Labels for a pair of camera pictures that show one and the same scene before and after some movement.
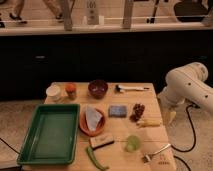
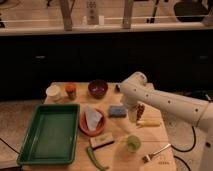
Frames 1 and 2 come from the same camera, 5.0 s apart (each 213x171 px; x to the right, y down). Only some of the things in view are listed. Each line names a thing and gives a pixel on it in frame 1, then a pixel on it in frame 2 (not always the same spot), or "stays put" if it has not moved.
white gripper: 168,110 -> 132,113
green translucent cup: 132,143 stays put
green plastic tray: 52,137 stays put
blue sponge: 117,111 stays put
